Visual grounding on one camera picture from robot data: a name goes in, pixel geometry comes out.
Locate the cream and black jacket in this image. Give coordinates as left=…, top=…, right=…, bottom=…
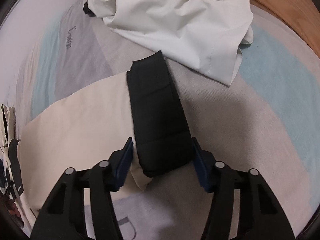
left=18, top=52, right=193, bottom=211

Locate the white garment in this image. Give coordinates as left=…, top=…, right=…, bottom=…
left=87, top=0, right=253, bottom=86

